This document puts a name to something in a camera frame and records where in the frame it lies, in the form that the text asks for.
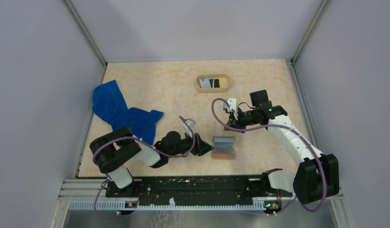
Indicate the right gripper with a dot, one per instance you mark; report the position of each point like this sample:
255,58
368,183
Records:
233,122

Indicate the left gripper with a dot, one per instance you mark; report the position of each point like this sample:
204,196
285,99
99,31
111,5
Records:
201,146

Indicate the tan leather card holder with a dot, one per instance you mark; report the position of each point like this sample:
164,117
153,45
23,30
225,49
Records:
223,148

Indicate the black card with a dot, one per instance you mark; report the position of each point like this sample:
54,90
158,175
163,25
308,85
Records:
215,83

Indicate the beige oval tray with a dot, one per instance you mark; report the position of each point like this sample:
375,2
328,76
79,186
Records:
224,81

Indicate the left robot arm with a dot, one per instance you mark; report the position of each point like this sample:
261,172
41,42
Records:
113,150

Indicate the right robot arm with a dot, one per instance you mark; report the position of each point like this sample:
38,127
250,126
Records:
317,173

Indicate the white card in tray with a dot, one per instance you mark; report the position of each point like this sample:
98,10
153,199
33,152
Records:
205,83

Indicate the blue cloth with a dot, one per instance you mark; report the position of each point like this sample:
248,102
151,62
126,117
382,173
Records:
110,106

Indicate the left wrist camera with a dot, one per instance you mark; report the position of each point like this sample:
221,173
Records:
188,125

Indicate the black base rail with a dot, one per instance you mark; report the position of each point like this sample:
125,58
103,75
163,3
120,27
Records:
220,190

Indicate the aluminium frame rail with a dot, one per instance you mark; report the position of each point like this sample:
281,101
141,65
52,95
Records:
90,194

